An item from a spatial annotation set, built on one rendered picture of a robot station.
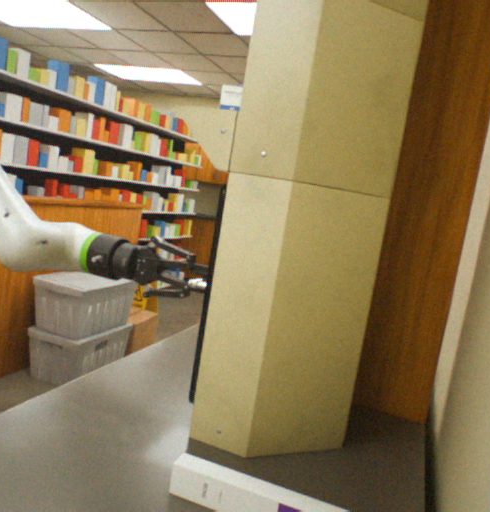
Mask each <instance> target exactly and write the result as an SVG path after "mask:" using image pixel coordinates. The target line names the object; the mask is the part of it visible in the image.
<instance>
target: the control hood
mask: <svg viewBox="0 0 490 512"><path fill-rule="evenodd" d="M178 110H179V113H180V115H181V116H182V118H183V120H184V122H185V123H186V125H187V126H188V128H189V130H190V131H191V133H193V135H194V137H195V138H196V140H197V141H198V143H199V144H200V146H201V147H202V150H203V151H204V153H205V154H206V156H208V157H209V159H210V160H211V162H212V163H213V166H214V167H215V169H217V170H219V171H224V172H228V173H230V172H231V171H230V167H231V160H232V153H233V146H234V140H235V132H236V126H238V118H239V111H233V110H223V109H211V108H200V107H189V106H180V107H178Z"/></svg>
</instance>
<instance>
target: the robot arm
mask: <svg viewBox="0 0 490 512"><path fill-rule="evenodd" d="M151 241H152V242H151V243H150V244H149V245H145V246H140V245H135V244H131V243H130V242H129V240H127V239H125V238H120V236H114V235H110V234H105V233H100V232H96V231H93V230H90V229H88V228H86V227H83V226H81V225H79V224H76V223H48V221H43V220H40V219H39V218H38V216H36V215H35V214H34V213H33V212H32V210H31V209H30V208H29V206H28V205H27V203H26V202H25V201H24V199H23V198H22V197H21V195H19V194H18V193H17V190H16V189H15V187H14V186H13V184H12V183H11V182H10V180H9V178H8V177H7V174H6V173H5V171H4V169H2V168H1V166H0V264H2V265H3V266H5V268H7V269H9V270H11V271H15V272H22V273H25V272H33V271H44V270H50V271H62V272H82V273H88V274H92V275H95V276H99V277H104V278H108V279H112V280H120V279H122V278H124V279H128V280H133V282H136V283H138V284H139V285H140V286H142V287H143V291H144V292H143V294H142V297H143V298H144V299H145V298H150V297H168V298H182V299H183V298H186V297H189V295H190V292H191V291H195V292H199V293H204V289H200V288H197V289H195V288H191V287H190V286H189V285H188V283H189V282H187V280H184V279H181V278H177V277H174V276H171V275H168V274H167V273H164V272H162V265H164V266H171V268H179V269H186V270H190V274H194V275H198V276H203V277H206V276H207V270H209V267H207V265H203V264H198V263H197V262H196V257H197V256H196V254H194V253H190V251H188V250H185V249H183V248H180V247H177V246H175V245H172V244H170V243H167V242H166V241H165V240H164V239H162V238H161V236H152V238H151ZM154 247H155V248H160V249H164V250H166V251H168V253H171V254H173V255H176V256H179V257H181V258H184V259H186V260H187V261H180V260H171V259H166V258H161V257H160V255H159V254H158V253H157V251H156V250H155V248H154ZM155 280H159V282H162V283H166V284H169V285H172V286H175V287H179V288H182V289H183V290H172V289H155V288H154V287H151V286H149V284H151V283H153V282H155Z"/></svg>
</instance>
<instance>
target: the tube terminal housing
mask: <svg viewBox="0 0 490 512"><path fill-rule="evenodd" d="M423 34H424V23H423V22H421V21H418V20H415V19H412V18H410V17H408V16H405V15H403V14H399V13H397V11H394V10H392V9H389V8H386V7H383V6H381V5H378V4H376V3H373V2H370V1H367V0H257V2H256V8H255V16H254V22H253V29H252V36H250V42H249V50H248V56H247V64H246V70H245V78H244V84H243V91H242V98H241V104H240V112H239V118H238V126H236V132H235V140H234V146H233V153H232V160H231V167H230V171H231V172H230V173H229V180H228V186H227V194H226V200H225V206H224V214H223V220H221V228H220V234H219V242H218V248H217V256H216V262H215V269H214V276H213V283H212V290H211V297H210V304H209V311H208V318H206V324H205V331H204V338H203V345H202V352H201V359H200V366H199V373H198V380H197V387H196V393H195V401H194V407H193V414H192V421H190V428H189V435H188V437H190V438H194V439H196V440H199V441H202V442H205V443H208V444H211V446H214V447H216V448H219V449H223V450H226V451H228V452H231V453H234V454H237V455H240V456H243V457H256V456H267V455H277V454H287V453H298V452H308V451H319V450H330V449H340V448H342V446H343V442H344V439H345V435H346V430H347V424H348V419H349V412H350V407H351V402H352V396H353V391H354V386H355V385H356V380H357V375H358V368H359V363H360V358H361V352H362V347H363V342H364V336H365V331H366V326H367V319H368V314H369V308H371V303H372V298H373V292H374V287H375V282H376V275H377V270H378V264H379V259H380V254H381V248H382V243H383V238H384V232H386V226H387V220H388V215H389V210H390V204H391V200H390V199H391V198H392V192H393V187H394V182H395V176H396V171H397V166H398V160H399V155H401V150H402V143H403V138H404V132H405V127H406V122H407V116H408V111H409V106H410V99H411V94H412V88H413V83H414V78H415V72H416V67H418V62H419V55H420V50H421V45H422V39H423Z"/></svg>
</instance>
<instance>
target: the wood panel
mask: <svg viewBox="0 0 490 512"><path fill-rule="evenodd" d="M489 122H490V0H429V6H428V11H427V17H426V22H425V28H424V34H423V39H422V45H421V50H420V55H419V62H418V67H416V72H415V78H414V83H413V88H412V94H411V99H410V106H409V111H408V116H407V122H406V127H405V132H404V138H403V143H402V150H401V155H399V160H398V166H397V171H396V176H395V182H394V187H393V192H392V198H391V199H390V200H391V204H390V210H389V215H388V220H387V226H386V232H384V238H383V243H382V248H381V254H380V259H379V264H378V270H377V275H376V282H375V287H374V292H373V298H372V303H371V308H369V314H368V319H367V326H366V331H365V336H364V342H363V347H362V352H361V358H360V363H359V368H358V375H357V380H356V385H355V386H354V391H353V396H352V402H351V403H354V404H358V405H362V406H365V407H368V408H373V409H376V410H379V411H383V412H387V413H390V415H394V416H397V417H400V418H404V419H408V420H411V421H414V422H419V423H422V424H425V421H426V416H427V411H428V406H429V401H430V396H432V391H433V386H434V381H435V376H436V371H437V366H438V361H439V356H440V351H441V346H442V342H443V336H444V331H446V327H447V321H448V316H449V312H450V306H451V301H452V297H453V291H454V286H455V282H456V276H457V271H458V267H459V261H461V257H462V251H463V246H464V242H465V236H466V231H467V227H468V221H469V216H470V212H471V206H472V201H473V197H474V191H475V186H477V182H478V176H479V172H480V167H481V161H482V157H483V152H484V146H485V142H486V137H487V131H488V127H489Z"/></svg>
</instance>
